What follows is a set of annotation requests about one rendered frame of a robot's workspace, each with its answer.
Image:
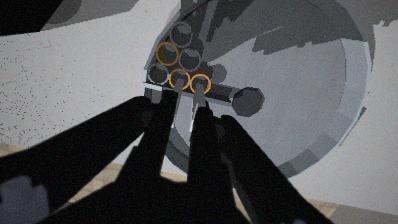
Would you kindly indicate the grey metal bushing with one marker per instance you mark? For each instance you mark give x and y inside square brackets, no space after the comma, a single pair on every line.
[171,34]
[184,66]
[152,76]

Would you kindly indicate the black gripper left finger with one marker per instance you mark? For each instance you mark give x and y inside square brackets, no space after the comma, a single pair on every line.
[37,181]

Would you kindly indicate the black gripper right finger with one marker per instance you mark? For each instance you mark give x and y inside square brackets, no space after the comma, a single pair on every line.
[221,152]

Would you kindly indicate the bronze bushing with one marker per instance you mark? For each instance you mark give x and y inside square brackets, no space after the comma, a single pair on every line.
[200,73]
[172,80]
[160,57]

